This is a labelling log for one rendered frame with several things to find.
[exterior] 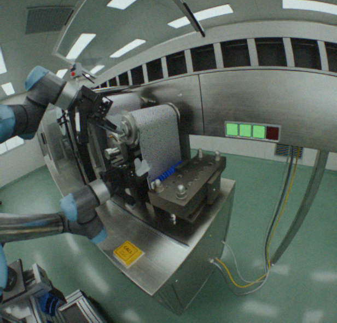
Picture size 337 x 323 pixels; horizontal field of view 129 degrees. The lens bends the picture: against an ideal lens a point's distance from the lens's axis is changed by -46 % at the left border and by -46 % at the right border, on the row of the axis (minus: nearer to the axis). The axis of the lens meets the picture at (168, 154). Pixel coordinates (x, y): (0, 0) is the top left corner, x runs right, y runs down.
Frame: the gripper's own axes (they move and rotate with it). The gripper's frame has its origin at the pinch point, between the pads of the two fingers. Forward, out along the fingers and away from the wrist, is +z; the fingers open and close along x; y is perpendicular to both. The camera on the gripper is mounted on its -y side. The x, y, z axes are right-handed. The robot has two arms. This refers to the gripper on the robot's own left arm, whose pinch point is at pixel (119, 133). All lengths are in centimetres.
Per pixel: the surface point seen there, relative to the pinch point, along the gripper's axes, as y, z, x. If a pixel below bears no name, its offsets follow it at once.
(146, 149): -1.6, 11.0, -4.1
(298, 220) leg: -15, 82, -77
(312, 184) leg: 6, 64, -76
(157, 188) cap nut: -13.9, 14.9, -11.8
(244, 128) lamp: 19.0, 31.6, -33.7
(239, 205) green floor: -17, 175, -21
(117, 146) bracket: -4.0, 4.6, 5.1
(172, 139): 7.9, 24.2, -4.1
